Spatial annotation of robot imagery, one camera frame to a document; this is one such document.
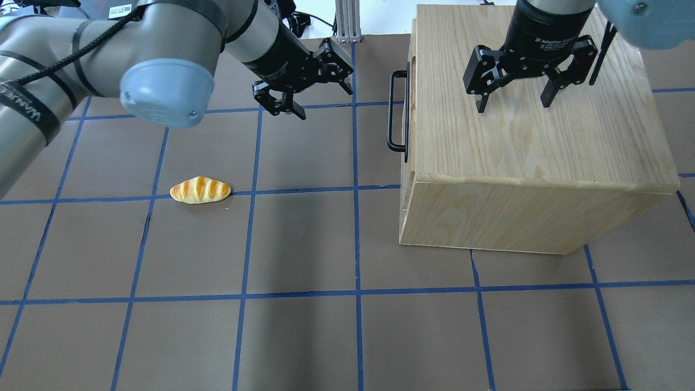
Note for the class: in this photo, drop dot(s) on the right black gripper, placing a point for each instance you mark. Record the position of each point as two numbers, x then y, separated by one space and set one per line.
537 33

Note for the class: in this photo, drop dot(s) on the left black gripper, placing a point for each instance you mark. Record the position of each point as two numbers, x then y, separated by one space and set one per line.
278 58

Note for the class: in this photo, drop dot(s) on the wooden drawer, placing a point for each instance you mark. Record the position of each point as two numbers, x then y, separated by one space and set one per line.
408 165

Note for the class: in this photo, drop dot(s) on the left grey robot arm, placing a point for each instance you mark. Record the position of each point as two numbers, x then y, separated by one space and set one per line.
159 60

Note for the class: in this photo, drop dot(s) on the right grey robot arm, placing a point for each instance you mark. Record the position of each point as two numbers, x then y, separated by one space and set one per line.
652 25

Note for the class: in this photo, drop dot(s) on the light wooden drawer cabinet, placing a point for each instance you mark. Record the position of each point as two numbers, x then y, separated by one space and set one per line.
521 177

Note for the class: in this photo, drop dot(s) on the toy bread roll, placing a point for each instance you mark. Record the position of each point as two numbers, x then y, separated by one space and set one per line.
200 190

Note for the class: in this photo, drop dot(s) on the aluminium frame post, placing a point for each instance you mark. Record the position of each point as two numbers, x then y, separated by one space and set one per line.
347 22

